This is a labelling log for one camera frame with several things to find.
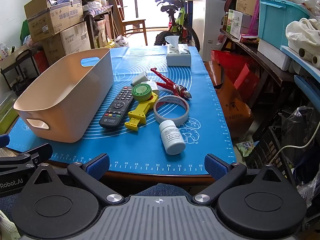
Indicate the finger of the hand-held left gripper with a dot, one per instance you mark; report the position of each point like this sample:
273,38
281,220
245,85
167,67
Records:
3,139
37,152

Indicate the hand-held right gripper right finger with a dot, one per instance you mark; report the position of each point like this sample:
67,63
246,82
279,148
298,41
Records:
214,167

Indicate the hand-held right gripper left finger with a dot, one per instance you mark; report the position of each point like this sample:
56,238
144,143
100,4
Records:
98,167

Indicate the white pill bottle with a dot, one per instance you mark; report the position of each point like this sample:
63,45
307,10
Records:
173,140

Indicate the beige plastic basket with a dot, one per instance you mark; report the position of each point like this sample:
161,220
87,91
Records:
62,97

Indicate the black remote control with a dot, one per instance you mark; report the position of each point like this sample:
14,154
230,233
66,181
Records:
116,107

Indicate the white double-sided tape roll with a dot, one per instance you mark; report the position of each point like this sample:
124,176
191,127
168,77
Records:
171,120

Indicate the yellow green toy launcher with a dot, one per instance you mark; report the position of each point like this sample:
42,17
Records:
138,111

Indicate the red silver action figure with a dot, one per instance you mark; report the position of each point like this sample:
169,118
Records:
172,86

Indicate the white charger with prongs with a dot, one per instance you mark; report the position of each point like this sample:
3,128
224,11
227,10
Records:
140,78

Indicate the white charger block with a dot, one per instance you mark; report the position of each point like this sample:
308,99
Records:
153,85

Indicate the person's denim-clad leg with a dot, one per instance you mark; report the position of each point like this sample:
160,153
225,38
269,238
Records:
160,188
7,205

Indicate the green container with clear lid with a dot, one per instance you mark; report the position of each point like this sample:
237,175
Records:
7,115

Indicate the green snack packet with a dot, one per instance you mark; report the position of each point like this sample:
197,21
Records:
246,148

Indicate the light green cloth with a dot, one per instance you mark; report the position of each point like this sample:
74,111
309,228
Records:
7,227

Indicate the blue silicone baking mat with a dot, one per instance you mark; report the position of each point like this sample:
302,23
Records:
145,145

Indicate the black plastic crate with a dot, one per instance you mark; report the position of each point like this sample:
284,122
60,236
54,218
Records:
270,142

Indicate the orange brown paper bag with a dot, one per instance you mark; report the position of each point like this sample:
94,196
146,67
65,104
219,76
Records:
232,105

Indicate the black utility cart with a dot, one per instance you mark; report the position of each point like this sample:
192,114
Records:
15,75

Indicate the black plastic bag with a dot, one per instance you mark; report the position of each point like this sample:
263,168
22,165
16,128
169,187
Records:
297,130

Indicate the red paper gift bags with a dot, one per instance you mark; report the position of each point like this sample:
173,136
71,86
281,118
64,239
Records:
237,67

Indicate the dark wooden shelf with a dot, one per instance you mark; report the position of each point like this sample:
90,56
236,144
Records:
272,75

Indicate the white floral tissue box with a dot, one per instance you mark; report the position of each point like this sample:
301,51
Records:
178,57

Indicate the white printed cardboard box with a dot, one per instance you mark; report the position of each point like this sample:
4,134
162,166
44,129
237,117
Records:
75,40

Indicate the yellow plastic toy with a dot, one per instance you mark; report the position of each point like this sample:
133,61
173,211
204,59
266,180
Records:
110,45

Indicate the open brown cardboard box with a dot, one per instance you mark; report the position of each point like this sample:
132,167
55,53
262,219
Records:
50,22

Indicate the white foam box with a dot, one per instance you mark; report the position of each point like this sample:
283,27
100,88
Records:
271,52

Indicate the white plastic bag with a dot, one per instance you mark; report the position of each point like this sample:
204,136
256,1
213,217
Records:
122,40

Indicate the light blue shelf board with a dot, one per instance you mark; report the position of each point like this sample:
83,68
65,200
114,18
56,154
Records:
300,60

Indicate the white chest freezer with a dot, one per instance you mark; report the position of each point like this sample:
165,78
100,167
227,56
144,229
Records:
210,25

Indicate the green white product box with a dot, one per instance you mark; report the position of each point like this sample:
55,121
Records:
235,23

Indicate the white paper rolls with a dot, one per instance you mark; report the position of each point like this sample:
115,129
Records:
310,56

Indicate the wooden chair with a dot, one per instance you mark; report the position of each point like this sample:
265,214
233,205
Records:
135,22

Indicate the cluttered wooden side table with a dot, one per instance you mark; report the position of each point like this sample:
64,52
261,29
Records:
97,15

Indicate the green black bicycle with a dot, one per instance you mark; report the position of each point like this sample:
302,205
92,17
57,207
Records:
178,20

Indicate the teal plastic storage bin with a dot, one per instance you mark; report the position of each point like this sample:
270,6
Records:
275,22

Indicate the white cloth bag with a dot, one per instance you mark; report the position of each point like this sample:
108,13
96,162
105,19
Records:
302,35

